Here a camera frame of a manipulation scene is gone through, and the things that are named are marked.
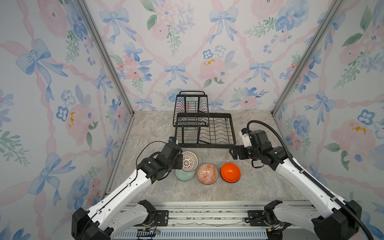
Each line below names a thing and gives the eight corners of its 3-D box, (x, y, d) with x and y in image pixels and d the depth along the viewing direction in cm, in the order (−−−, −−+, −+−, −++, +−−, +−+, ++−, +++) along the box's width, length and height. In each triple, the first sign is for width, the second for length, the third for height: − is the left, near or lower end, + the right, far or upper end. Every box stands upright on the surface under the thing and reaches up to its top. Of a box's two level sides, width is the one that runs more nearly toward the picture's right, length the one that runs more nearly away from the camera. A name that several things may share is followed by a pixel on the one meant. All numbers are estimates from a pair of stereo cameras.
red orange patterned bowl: (207, 189, 85) (208, 185, 80) (195, 175, 90) (195, 171, 85) (219, 176, 90) (221, 172, 84) (207, 164, 94) (207, 160, 89)
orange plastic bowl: (220, 185, 86) (222, 181, 81) (218, 167, 93) (219, 162, 88) (239, 185, 86) (242, 181, 81) (236, 167, 93) (239, 162, 88)
